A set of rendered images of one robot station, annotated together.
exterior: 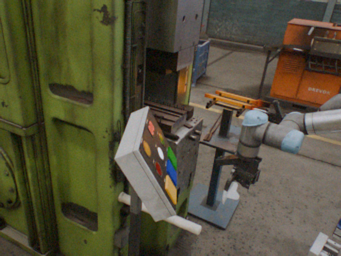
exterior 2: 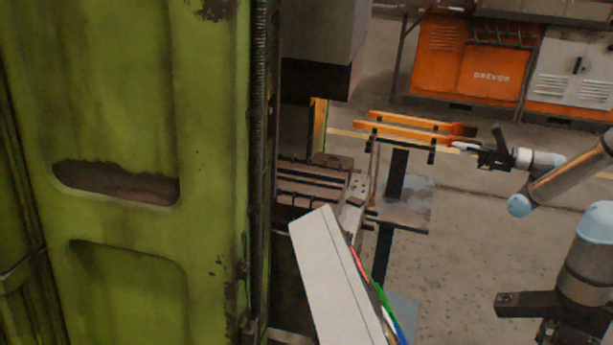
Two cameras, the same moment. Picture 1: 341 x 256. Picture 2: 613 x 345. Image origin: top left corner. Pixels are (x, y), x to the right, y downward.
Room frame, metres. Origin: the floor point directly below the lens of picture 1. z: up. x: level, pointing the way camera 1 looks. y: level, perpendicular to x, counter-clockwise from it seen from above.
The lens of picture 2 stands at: (0.39, 0.29, 1.65)
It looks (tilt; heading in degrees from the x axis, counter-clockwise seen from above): 30 degrees down; 348
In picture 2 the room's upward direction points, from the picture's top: 4 degrees clockwise
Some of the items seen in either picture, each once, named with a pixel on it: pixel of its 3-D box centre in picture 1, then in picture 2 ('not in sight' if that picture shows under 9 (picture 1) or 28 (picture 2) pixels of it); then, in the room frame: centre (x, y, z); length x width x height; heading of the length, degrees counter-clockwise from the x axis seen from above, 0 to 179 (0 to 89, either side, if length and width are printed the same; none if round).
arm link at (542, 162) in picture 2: not in sight; (545, 164); (1.68, -0.82, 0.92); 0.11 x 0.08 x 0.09; 62
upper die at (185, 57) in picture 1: (149, 50); (269, 57); (1.53, 0.15, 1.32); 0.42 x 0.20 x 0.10; 66
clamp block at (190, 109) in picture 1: (182, 111); (331, 169); (1.64, -0.06, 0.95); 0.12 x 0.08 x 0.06; 66
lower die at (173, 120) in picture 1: (146, 113); (266, 186); (1.53, 0.15, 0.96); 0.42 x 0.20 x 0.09; 66
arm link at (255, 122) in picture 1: (253, 128); (605, 242); (0.89, -0.28, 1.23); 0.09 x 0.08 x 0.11; 58
